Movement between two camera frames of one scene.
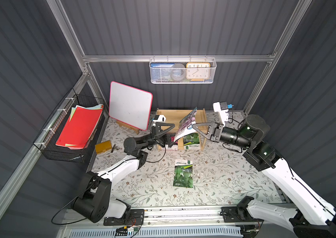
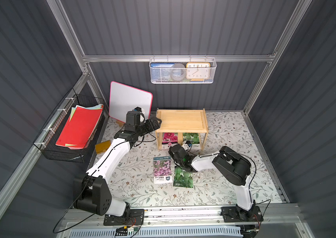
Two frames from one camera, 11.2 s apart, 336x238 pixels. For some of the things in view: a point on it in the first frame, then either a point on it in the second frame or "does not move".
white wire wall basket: (179, 71) does not move
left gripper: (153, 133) to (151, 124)
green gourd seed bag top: (183, 173) does not move
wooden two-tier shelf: (175, 116) does not move
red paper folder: (80, 126) does not move
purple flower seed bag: (185, 126) to (162, 169)
